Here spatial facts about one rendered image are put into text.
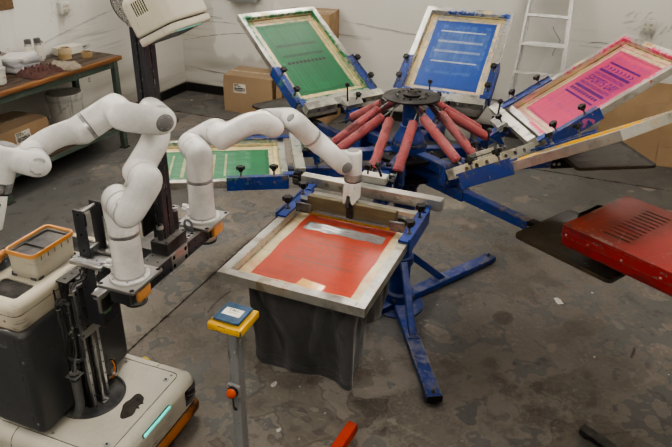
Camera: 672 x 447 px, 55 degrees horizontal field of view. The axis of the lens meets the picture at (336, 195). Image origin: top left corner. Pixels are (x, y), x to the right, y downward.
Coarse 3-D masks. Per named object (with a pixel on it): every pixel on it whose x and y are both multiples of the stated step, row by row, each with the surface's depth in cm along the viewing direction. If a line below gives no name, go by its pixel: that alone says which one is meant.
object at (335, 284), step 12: (348, 228) 276; (360, 228) 276; (372, 228) 276; (348, 240) 266; (360, 240) 266; (384, 240) 267; (372, 252) 258; (360, 264) 249; (372, 264) 249; (312, 276) 241; (324, 276) 241; (336, 276) 241; (360, 276) 241; (324, 288) 234; (336, 288) 234; (348, 288) 234
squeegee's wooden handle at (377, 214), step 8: (312, 200) 281; (320, 200) 279; (328, 200) 277; (336, 200) 276; (312, 208) 282; (320, 208) 281; (328, 208) 279; (336, 208) 277; (344, 208) 276; (360, 208) 273; (368, 208) 271; (376, 208) 270; (384, 208) 270; (360, 216) 274; (368, 216) 273; (376, 216) 271; (384, 216) 270; (392, 216) 268
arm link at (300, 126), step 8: (272, 112) 249; (280, 112) 250; (288, 112) 247; (296, 112) 246; (288, 120) 245; (296, 120) 243; (304, 120) 244; (288, 128) 245; (296, 128) 243; (304, 128) 245; (312, 128) 247; (296, 136) 247; (304, 136) 246; (312, 136) 248; (304, 144) 251
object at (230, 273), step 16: (320, 192) 300; (400, 208) 286; (272, 224) 270; (256, 240) 258; (240, 256) 246; (400, 256) 250; (224, 272) 236; (240, 272) 236; (384, 272) 238; (256, 288) 232; (272, 288) 229; (288, 288) 227; (304, 288) 227; (368, 288) 228; (320, 304) 223; (336, 304) 221; (352, 304) 219; (368, 304) 220
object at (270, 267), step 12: (312, 216) 285; (300, 228) 275; (288, 240) 265; (336, 240) 266; (276, 252) 256; (264, 264) 248; (276, 264) 248; (288, 264) 248; (264, 276) 240; (276, 276) 241; (288, 276) 241; (300, 276) 241
